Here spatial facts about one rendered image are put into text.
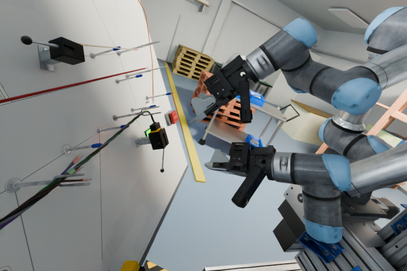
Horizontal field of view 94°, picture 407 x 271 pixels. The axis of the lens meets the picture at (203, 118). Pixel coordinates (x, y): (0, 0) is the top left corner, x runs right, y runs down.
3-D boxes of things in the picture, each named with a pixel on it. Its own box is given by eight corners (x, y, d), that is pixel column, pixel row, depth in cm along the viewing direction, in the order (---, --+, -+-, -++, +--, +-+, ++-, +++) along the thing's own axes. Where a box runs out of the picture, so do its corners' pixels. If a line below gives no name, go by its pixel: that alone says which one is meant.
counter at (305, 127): (345, 152, 587) (364, 130, 555) (291, 138, 497) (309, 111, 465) (326, 138, 649) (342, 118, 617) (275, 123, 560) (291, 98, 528)
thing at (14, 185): (23, 186, 31) (94, 180, 27) (11, 195, 29) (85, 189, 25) (16, 176, 30) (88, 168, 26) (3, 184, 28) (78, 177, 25)
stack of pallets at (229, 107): (194, 121, 359) (211, 81, 327) (188, 103, 427) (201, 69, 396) (244, 133, 401) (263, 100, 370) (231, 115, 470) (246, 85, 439)
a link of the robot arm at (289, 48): (324, 50, 44) (315, 20, 39) (280, 78, 48) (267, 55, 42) (305, 37, 50) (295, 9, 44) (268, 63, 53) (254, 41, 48)
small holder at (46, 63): (-2, 32, 31) (30, 19, 29) (55, 51, 39) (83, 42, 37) (2, 60, 30) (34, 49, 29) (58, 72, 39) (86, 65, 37)
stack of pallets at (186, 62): (200, 76, 728) (208, 55, 696) (205, 83, 661) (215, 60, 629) (170, 66, 682) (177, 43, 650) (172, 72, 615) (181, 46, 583)
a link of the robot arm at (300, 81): (315, 105, 50) (303, 79, 43) (285, 88, 59) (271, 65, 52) (338, 83, 49) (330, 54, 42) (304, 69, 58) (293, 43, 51)
